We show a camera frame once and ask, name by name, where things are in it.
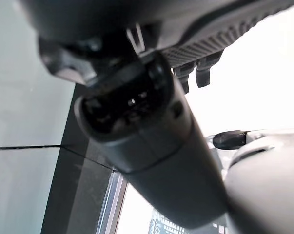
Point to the black rounded robot joint part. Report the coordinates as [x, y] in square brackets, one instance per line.
[228, 139]

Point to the silver metal window frame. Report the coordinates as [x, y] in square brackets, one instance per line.
[111, 204]

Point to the white rounded robot body shell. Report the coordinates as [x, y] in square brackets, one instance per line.
[266, 185]

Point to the dark patterned building facade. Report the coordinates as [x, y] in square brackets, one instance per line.
[161, 225]

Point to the dark window frame pillar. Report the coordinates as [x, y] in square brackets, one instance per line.
[73, 190]

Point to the dark right robot hand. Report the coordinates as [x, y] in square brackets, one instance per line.
[161, 151]

